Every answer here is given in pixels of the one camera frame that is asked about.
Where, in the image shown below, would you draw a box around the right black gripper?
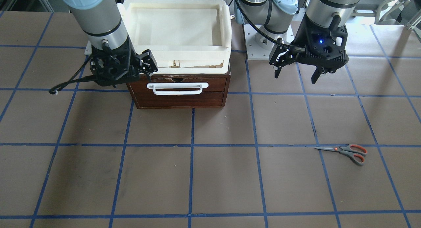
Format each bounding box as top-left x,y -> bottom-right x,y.
89,41 -> 158,87

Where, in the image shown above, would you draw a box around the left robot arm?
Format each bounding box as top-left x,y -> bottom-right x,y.
234,0 -> 360,84

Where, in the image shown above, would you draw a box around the grey orange scissors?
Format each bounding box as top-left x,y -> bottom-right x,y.
314,144 -> 367,166

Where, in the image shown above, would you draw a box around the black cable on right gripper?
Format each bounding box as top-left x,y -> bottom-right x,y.
49,74 -> 98,96

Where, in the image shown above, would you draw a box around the wooden drawer with white handle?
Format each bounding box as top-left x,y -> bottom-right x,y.
128,77 -> 230,96

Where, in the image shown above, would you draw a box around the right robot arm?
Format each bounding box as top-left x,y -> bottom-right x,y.
49,0 -> 158,94

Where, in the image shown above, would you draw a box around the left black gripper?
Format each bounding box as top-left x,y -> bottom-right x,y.
269,17 -> 349,84

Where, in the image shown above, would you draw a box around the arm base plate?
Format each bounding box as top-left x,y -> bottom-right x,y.
243,24 -> 294,61

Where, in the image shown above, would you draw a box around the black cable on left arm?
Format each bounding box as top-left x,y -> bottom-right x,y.
232,0 -> 286,48

